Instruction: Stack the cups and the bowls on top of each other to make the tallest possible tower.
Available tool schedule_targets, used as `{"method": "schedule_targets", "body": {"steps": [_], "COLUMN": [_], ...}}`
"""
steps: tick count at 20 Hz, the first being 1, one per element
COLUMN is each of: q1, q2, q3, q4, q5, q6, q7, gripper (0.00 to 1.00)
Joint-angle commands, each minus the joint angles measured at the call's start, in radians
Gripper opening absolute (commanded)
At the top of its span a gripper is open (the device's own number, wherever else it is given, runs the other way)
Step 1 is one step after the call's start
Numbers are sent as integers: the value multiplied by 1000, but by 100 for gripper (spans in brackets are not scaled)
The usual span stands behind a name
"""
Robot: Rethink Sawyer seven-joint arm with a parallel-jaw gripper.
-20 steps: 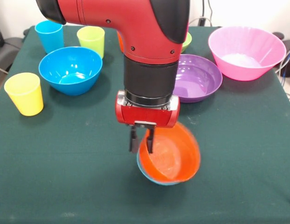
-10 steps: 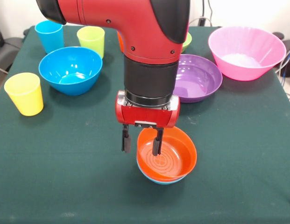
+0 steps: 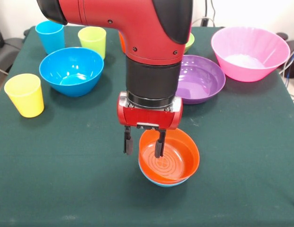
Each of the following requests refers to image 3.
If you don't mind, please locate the dark green tablecloth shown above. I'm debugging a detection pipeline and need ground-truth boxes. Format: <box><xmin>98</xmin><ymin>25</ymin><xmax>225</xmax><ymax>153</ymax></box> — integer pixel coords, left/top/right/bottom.
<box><xmin>0</xmin><ymin>25</ymin><xmax>294</xmax><ymax>227</ymax></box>

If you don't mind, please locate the lime green plastic cup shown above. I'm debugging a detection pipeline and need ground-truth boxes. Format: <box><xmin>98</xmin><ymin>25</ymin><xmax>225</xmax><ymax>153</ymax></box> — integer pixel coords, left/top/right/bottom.
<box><xmin>77</xmin><ymin>26</ymin><xmax>107</xmax><ymax>60</ymax></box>

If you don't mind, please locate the large blue plastic bowl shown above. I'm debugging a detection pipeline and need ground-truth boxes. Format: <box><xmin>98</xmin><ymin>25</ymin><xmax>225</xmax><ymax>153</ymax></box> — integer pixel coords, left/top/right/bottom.
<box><xmin>39</xmin><ymin>47</ymin><xmax>105</xmax><ymax>97</ymax></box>

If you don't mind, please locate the blue cable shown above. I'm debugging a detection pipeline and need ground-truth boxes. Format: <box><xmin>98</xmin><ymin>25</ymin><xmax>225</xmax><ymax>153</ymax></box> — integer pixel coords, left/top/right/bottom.
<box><xmin>284</xmin><ymin>47</ymin><xmax>294</xmax><ymax>79</ymax></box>

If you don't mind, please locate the black chair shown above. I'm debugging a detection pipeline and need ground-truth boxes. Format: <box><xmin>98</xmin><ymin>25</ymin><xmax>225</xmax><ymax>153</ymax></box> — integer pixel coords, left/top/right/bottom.
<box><xmin>0</xmin><ymin>16</ymin><xmax>28</xmax><ymax>74</ymax></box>

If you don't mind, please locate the yellow plastic cup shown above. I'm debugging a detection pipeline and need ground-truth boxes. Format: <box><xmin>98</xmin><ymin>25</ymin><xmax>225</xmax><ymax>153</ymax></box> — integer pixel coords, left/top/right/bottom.
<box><xmin>4</xmin><ymin>73</ymin><xmax>45</xmax><ymax>118</ymax></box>

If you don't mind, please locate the purple plastic bowl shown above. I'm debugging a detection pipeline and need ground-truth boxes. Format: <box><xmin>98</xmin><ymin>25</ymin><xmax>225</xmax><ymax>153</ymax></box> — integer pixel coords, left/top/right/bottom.
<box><xmin>175</xmin><ymin>54</ymin><xmax>226</xmax><ymax>105</ymax></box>

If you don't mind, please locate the large pink plastic bowl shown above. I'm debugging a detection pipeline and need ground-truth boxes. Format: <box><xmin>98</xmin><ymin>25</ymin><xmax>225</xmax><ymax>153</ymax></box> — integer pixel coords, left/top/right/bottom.
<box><xmin>211</xmin><ymin>26</ymin><xmax>291</xmax><ymax>83</ymax></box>

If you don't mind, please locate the orange plastic cup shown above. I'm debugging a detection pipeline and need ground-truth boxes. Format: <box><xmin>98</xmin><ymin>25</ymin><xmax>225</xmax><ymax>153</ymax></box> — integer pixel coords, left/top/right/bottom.
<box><xmin>118</xmin><ymin>32</ymin><xmax>126</xmax><ymax>53</ymax></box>

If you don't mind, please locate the small green plastic bowl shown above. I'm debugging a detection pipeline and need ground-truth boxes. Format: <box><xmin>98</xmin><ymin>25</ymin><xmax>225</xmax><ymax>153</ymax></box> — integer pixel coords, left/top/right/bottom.
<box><xmin>184</xmin><ymin>32</ymin><xmax>195</xmax><ymax>54</ymax></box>

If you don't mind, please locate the small blue plastic bowl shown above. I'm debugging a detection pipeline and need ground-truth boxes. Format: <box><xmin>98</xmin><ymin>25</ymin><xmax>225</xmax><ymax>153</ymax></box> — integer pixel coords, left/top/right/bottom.
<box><xmin>138</xmin><ymin>163</ymin><xmax>190</xmax><ymax>188</ymax></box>

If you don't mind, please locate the orange plastic bowl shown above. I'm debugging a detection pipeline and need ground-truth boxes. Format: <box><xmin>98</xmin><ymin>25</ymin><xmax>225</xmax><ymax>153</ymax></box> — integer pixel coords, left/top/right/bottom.
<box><xmin>138</xmin><ymin>128</ymin><xmax>200</xmax><ymax>184</ymax></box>

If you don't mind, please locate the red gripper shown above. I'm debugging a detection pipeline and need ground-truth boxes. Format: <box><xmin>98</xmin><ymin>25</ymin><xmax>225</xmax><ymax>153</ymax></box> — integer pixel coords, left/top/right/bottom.
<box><xmin>116</xmin><ymin>91</ymin><xmax>184</xmax><ymax>159</ymax></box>

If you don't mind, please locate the blue plastic cup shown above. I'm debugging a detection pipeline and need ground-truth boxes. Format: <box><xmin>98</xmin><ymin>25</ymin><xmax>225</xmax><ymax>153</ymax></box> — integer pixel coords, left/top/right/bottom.
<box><xmin>35</xmin><ymin>20</ymin><xmax>66</xmax><ymax>55</ymax></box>

